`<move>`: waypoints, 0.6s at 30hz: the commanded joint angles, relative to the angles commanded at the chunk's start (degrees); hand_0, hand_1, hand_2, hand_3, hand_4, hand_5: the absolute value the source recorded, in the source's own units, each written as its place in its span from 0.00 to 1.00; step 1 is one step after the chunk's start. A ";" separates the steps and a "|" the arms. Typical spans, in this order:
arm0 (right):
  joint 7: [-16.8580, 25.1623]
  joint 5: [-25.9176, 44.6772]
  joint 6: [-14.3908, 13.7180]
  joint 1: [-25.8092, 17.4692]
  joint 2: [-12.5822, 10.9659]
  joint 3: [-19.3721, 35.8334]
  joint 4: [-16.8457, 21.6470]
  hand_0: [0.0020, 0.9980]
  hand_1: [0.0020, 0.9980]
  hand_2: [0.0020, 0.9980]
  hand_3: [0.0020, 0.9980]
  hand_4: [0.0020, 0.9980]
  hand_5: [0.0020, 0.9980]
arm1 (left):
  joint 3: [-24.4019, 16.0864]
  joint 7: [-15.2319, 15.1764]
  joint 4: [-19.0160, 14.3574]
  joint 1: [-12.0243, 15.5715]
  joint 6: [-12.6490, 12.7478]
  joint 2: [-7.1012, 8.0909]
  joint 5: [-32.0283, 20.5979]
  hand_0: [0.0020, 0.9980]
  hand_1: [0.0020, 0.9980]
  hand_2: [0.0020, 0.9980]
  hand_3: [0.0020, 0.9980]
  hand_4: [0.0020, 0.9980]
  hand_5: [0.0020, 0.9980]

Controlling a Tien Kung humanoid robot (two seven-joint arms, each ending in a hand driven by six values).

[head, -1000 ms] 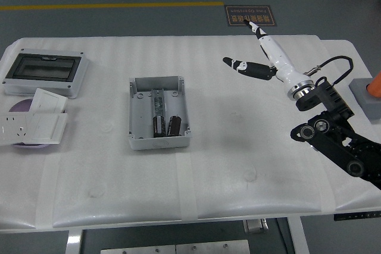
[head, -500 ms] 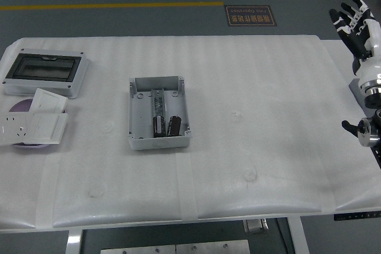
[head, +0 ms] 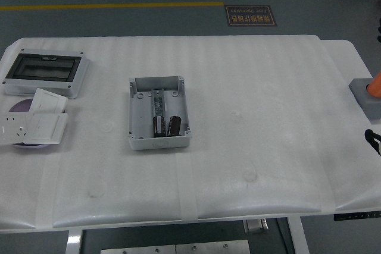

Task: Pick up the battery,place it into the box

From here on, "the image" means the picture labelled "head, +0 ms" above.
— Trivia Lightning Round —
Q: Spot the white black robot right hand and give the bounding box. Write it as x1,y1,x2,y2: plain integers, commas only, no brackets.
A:
364,128,381,157

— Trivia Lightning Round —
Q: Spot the open grey junction box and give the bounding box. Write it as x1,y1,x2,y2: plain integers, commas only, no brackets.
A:
127,76,193,150

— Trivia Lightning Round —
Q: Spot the grey block base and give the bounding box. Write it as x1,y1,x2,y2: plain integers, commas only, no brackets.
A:
348,77,381,123

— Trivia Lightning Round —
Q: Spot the black table control panel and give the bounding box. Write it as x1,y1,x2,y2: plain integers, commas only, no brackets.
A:
333,211,381,222

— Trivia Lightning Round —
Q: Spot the white tape strip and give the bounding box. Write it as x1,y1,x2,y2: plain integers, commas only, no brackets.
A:
319,188,338,215
35,158,61,228
174,154,199,222

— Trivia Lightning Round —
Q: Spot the white table leg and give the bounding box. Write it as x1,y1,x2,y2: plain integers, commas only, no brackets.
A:
286,217,310,254
66,228,83,254

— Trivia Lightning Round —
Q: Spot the white foam mat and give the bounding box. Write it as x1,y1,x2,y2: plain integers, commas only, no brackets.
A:
0,35,381,231

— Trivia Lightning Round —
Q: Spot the black floor sign orange text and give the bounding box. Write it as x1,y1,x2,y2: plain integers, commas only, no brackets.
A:
224,5,278,28

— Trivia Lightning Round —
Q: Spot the grey metal plate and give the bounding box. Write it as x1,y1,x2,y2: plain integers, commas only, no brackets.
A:
100,244,176,254
175,239,251,254

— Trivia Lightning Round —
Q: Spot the purple round plate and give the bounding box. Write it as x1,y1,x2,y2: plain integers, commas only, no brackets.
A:
8,98,51,149

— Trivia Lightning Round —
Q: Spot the grey metal bracket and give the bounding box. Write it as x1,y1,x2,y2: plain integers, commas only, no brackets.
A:
243,218,269,234

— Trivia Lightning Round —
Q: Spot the metal mounting rail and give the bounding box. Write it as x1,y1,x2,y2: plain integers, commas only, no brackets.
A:
151,88,166,118

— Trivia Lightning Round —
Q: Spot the white wall switch plate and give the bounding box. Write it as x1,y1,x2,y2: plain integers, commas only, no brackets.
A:
29,87,68,114
23,112,68,145

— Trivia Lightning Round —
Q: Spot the grey enclosure with dark window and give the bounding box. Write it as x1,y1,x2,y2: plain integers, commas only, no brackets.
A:
2,48,90,99

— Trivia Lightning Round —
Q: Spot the white wall socket plate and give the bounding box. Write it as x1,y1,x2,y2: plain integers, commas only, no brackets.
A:
0,112,36,147

